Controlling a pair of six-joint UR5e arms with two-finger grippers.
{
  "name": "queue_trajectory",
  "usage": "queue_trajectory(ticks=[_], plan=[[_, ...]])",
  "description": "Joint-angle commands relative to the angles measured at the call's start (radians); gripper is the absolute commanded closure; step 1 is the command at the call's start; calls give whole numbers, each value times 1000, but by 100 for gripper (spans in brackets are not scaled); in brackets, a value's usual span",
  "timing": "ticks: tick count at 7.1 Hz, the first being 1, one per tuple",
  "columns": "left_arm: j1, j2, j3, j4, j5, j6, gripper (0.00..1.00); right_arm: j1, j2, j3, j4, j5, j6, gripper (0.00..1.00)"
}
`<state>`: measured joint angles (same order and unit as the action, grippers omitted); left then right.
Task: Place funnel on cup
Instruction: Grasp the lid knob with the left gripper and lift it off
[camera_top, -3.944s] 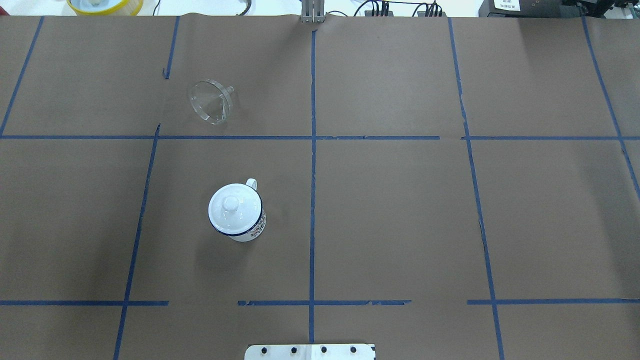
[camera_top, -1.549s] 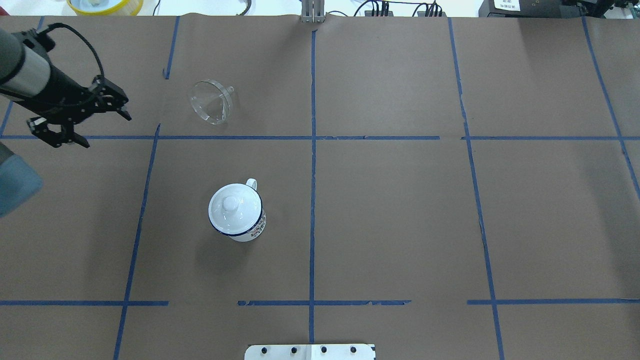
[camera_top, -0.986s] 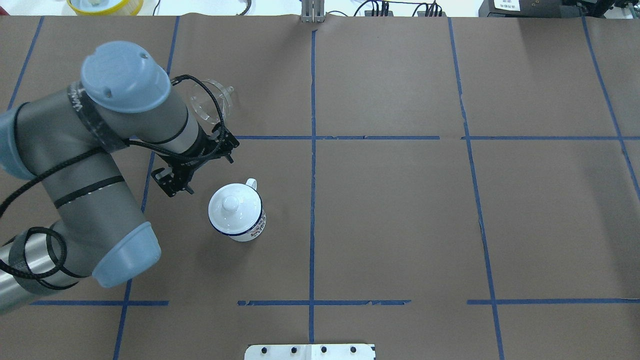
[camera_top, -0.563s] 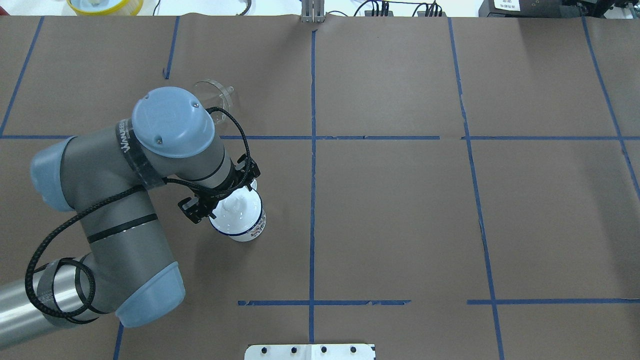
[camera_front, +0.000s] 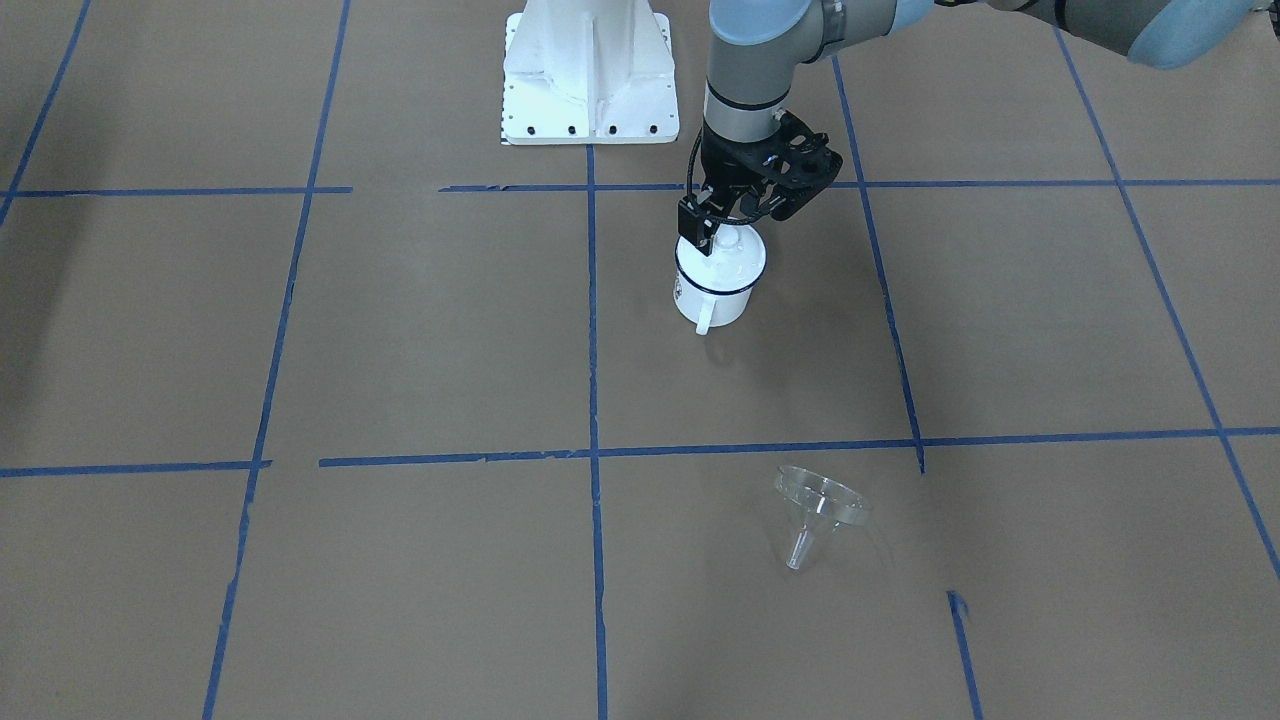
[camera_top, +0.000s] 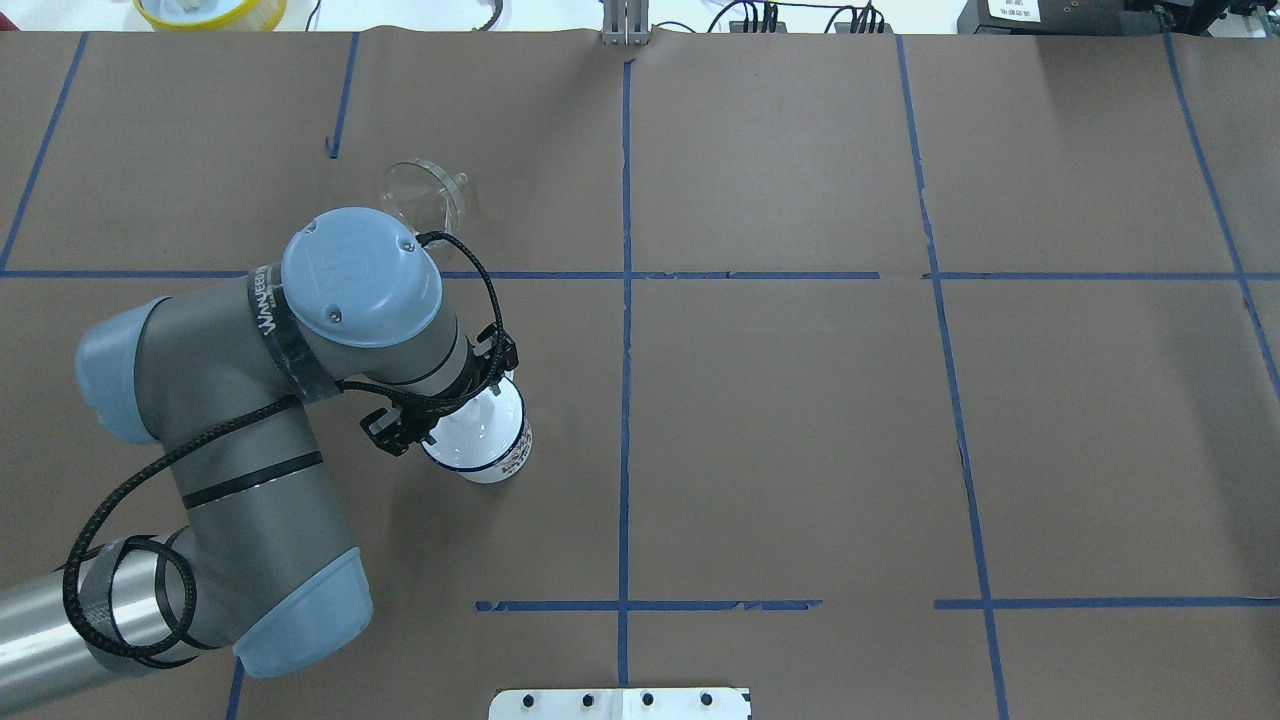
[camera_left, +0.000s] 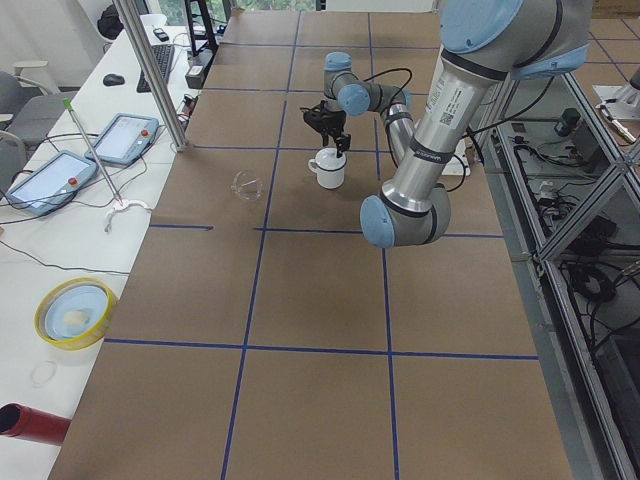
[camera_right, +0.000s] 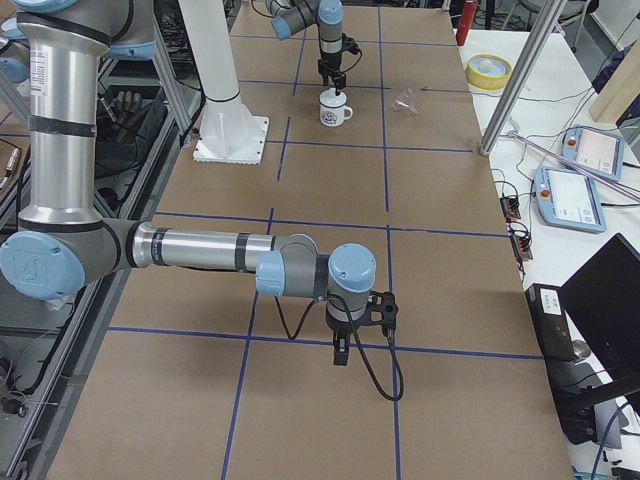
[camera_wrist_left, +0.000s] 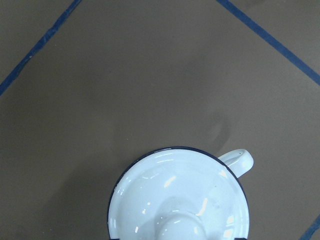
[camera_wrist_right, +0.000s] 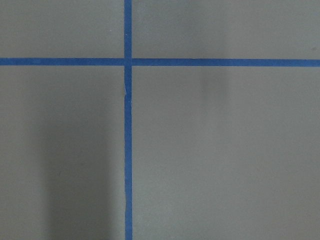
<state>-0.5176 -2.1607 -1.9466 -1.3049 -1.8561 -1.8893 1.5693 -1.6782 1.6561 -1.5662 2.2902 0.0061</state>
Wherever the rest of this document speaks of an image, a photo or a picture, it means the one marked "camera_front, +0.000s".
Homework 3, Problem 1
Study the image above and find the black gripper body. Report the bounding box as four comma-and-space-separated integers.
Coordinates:
699, 111, 844, 223

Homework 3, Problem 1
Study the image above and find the white mug lid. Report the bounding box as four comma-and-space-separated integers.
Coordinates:
675, 225, 767, 295

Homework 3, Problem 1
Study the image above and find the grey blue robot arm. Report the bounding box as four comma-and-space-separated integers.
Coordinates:
678, 1, 1257, 254

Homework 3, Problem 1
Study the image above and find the clear glass funnel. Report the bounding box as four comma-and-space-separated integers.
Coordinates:
774, 465, 872, 571

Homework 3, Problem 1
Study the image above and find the white enamel mug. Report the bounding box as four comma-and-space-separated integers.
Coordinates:
673, 259, 764, 334

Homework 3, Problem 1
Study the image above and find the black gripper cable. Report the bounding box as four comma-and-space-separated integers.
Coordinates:
685, 135, 713, 206

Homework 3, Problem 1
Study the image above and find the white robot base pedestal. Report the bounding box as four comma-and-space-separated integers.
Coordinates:
500, 1, 681, 146

